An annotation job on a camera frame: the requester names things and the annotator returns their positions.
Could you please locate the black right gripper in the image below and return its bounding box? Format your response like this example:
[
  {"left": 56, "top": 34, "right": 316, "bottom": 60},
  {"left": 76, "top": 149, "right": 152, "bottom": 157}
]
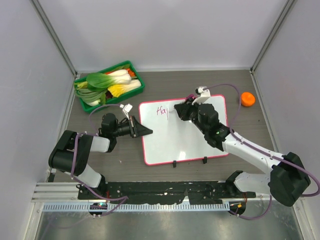
[{"left": 175, "top": 97, "right": 209, "bottom": 135}]

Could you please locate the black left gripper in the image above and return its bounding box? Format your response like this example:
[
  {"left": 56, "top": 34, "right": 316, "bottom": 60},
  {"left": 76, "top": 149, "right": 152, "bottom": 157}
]
[{"left": 112, "top": 116, "right": 152, "bottom": 139}]

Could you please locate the purple capped marker pen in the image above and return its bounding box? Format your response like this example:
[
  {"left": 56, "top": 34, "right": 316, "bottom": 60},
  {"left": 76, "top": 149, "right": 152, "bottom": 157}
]
[{"left": 169, "top": 93, "right": 196, "bottom": 113}]

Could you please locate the pink framed whiteboard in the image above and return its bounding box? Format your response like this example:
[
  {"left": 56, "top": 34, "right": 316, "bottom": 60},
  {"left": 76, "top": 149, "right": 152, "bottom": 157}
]
[{"left": 138, "top": 98, "right": 228, "bottom": 166}]

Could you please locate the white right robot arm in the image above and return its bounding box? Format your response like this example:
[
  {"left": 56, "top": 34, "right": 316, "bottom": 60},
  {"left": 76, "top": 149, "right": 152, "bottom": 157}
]
[{"left": 174, "top": 97, "right": 311, "bottom": 207}]

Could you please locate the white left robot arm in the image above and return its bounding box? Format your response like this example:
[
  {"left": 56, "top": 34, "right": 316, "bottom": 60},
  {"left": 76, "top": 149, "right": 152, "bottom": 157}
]
[{"left": 48, "top": 113, "right": 153, "bottom": 200}]

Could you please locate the yellow white napa cabbage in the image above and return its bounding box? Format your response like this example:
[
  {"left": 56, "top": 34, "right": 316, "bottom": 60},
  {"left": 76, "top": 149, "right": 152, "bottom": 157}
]
[{"left": 107, "top": 79, "right": 142, "bottom": 98}]

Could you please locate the green plastic vegetable tray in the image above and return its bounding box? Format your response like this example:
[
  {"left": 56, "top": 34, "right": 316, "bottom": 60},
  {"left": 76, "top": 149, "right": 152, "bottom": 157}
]
[{"left": 73, "top": 60, "right": 145, "bottom": 113}]

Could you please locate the green bok choy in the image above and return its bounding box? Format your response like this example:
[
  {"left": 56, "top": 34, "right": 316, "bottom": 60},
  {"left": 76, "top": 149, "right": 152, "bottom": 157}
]
[{"left": 86, "top": 69, "right": 132, "bottom": 89}]

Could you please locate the green scallion bunch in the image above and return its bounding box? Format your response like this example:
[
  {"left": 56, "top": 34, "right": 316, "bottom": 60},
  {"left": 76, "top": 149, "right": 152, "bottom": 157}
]
[{"left": 75, "top": 88, "right": 107, "bottom": 107}]

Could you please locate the orange tangerine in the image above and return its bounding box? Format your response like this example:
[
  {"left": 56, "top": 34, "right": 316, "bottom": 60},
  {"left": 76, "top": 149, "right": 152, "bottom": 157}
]
[{"left": 240, "top": 92, "right": 256, "bottom": 107}]

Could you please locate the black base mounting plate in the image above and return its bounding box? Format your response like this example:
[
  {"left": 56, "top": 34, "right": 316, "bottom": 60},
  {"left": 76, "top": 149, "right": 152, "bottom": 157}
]
[{"left": 93, "top": 181, "right": 256, "bottom": 205}]

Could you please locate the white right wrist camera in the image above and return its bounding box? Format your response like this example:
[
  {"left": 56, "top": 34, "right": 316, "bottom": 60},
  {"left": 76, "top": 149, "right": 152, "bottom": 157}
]
[{"left": 192, "top": 86, "right": 211, "bottom": 105}]

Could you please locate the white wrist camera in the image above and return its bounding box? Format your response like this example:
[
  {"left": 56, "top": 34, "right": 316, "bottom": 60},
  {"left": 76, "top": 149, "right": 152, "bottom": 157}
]
[
  {"left": 119, "top": 103, "right": 133, "bottom": 120},
  {"left": 192, "top": 86, "right": 211, "bottom": 105}
]

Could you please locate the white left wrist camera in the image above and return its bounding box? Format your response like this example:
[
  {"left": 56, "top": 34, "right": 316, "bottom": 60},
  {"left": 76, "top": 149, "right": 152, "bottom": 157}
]
[{"left": 119, "top": 103, "right": 133, "bottom": 120}]

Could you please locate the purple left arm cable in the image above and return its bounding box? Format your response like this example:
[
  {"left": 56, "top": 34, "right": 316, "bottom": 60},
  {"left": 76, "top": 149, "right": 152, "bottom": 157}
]
[{"left": 70, "top": 104, "right": 130, "bottom": 218}]

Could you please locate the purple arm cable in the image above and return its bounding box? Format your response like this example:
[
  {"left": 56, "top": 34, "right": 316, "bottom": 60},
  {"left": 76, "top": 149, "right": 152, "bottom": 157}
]
[
  {"left": 203, "top": 83, "right": 320, "bottom": 220},
  {"left": 70, "top": 104, "right": 130, "bottom": 218}
]

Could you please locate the metal wire whiteboard stand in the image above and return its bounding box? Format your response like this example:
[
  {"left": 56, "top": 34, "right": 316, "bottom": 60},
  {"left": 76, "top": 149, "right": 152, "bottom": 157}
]
[{"left": 172, "top": 156, "right": 208, "bottom": 168}]

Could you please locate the white slotted cable duct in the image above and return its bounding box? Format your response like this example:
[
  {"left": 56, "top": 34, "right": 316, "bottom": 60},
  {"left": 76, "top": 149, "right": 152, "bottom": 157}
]
[{"left": 42, "top": 201, "right": 230, "bottom": 213}]

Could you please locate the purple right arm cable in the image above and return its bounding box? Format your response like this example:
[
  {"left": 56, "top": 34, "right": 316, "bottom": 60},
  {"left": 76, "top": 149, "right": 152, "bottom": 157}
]
[{"left": 203, "top": 83, "right": 320, "bottom": 220}]

